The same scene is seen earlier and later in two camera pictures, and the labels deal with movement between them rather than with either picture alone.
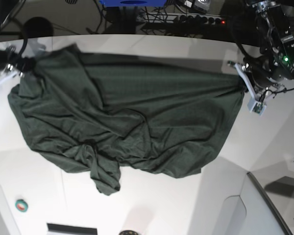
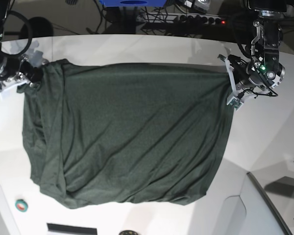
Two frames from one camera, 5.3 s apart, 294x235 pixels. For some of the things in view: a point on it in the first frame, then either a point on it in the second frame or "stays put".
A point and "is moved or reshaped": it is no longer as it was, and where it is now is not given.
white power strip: (187, 18) stays put
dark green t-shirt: (99, 113) is moved or reshaped
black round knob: (128, 232) stays put
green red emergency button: (21, 205) stays put
